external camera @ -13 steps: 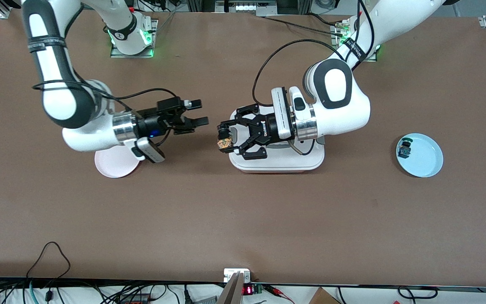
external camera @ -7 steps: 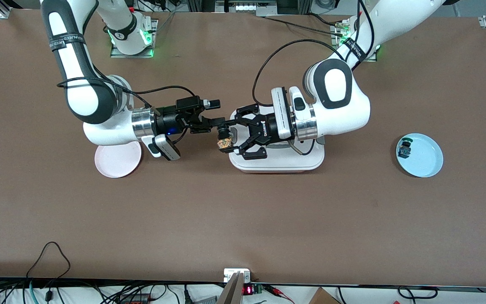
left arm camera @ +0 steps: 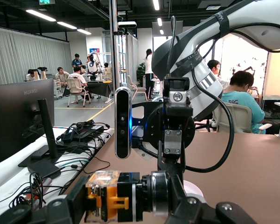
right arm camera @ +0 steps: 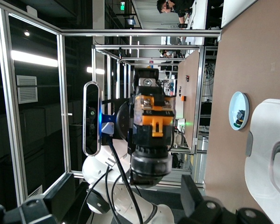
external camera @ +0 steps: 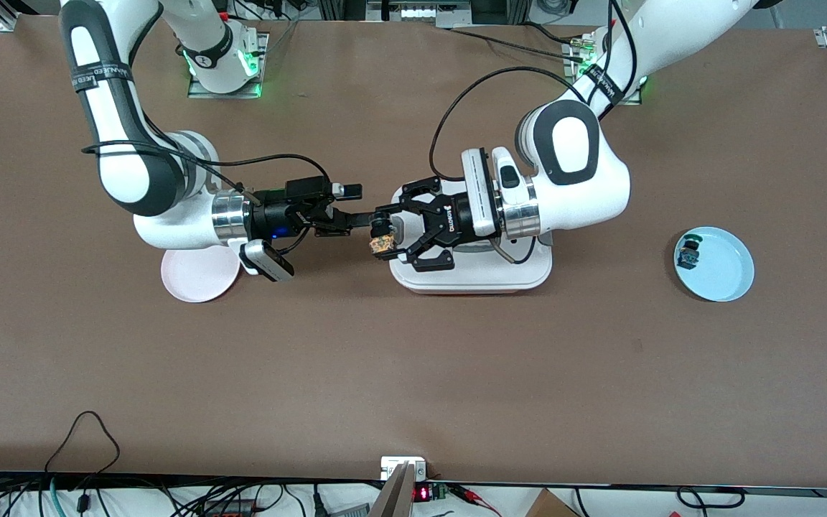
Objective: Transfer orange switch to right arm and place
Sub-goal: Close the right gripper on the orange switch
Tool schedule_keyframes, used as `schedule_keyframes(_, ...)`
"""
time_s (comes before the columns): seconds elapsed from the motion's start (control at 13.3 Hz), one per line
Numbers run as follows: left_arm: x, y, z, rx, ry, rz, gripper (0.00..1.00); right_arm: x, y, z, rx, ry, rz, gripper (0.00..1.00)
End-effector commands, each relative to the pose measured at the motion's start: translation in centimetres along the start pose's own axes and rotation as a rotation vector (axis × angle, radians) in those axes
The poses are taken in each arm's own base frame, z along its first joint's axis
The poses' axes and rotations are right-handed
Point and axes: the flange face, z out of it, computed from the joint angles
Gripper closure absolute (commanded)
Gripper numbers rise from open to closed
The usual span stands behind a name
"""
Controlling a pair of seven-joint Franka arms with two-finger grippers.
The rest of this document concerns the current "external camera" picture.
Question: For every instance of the light blue round plate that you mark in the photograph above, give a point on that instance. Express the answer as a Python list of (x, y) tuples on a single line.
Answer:
[(722, 269)]

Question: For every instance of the grey wooden bar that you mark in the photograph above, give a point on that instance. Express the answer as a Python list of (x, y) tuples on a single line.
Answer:
[(393, 499)]

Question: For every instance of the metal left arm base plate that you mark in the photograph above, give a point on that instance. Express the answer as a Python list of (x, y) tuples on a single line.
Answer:
[(571, 72)]

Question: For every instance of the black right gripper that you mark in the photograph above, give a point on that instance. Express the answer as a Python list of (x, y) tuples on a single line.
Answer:
[(273, 217)]

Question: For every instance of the pink round plate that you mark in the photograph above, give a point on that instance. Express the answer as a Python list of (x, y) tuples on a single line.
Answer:
[(198, 283)]

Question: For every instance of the brown cardboard box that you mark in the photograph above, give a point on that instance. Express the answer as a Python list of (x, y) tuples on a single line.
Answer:
[(550, 506)]

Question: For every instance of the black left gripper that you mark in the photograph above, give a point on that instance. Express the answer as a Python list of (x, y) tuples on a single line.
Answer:
[(451, 217)]

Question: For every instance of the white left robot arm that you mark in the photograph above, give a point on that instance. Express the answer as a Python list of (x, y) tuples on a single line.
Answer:
[(578, 179)]

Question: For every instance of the red clip lead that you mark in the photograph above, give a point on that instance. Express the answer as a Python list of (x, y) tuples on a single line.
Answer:
[(474, 497)]

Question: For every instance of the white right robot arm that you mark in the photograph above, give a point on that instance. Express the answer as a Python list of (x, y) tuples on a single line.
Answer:
[(126, 179)]

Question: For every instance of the aluminium frame with lights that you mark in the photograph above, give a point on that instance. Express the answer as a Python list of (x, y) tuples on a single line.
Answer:
[(421, 11)]

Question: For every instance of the small white socket box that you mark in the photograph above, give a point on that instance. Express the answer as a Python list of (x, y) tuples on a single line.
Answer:
[(393, 465)]

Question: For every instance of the red digit display module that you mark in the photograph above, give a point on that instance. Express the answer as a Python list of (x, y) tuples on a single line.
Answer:
[(424, 493)]

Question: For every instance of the orange black switch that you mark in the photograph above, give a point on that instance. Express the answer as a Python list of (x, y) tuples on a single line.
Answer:
[(382, 243)]

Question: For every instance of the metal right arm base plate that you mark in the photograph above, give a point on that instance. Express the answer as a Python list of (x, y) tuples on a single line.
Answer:
[(198, 92)]

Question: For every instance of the green blue switch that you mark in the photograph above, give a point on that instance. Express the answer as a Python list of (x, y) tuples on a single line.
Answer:
[(688, 253)]

